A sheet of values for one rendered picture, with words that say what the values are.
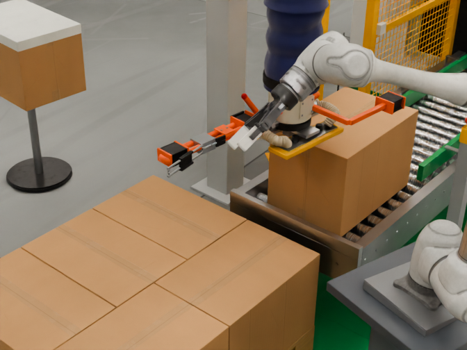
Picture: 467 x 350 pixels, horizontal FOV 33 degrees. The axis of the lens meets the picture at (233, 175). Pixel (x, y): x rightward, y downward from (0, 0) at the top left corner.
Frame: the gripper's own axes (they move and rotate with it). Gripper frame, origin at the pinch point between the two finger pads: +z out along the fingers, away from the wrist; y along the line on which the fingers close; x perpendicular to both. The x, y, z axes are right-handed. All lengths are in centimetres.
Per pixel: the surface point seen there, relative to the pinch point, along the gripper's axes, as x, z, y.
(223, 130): 5, -9, -71
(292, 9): -10, -55, -62
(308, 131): 31, -34, -85
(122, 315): 29, 66, -86
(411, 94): 87, -119, -213
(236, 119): 6, -16, -76
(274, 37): -6, -47, -72
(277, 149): 26, -20, -81
